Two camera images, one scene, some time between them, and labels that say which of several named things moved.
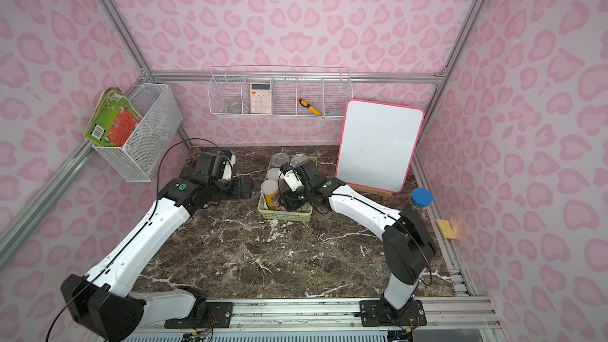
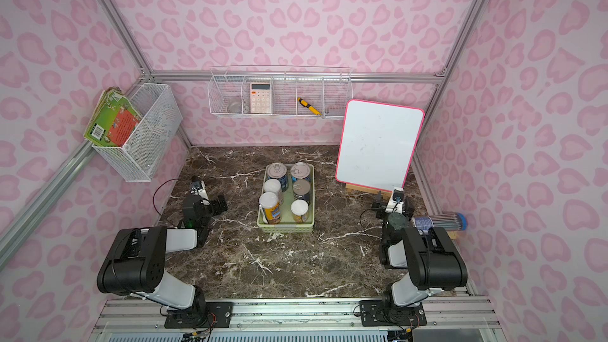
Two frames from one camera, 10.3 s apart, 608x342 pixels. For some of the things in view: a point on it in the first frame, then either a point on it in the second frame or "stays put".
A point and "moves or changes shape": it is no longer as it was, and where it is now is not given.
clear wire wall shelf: (282, 93) stays put
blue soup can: (279, 158) moves or changes shape
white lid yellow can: (270, 188) -> (271, 208)
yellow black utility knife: (309, 106) stays put
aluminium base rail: (446, 320) stays put
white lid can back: (272, 173) -> (274, 185)
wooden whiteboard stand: (365, 190) stays put
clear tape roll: (234, 108) stays put
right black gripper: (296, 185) -> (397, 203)
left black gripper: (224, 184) -> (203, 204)
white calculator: (260, 98) stays put
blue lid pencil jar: (421, 199) -> (447, 222)
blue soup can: (298, 159) moves or changes shape
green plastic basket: (303, 214) moves or changes shape
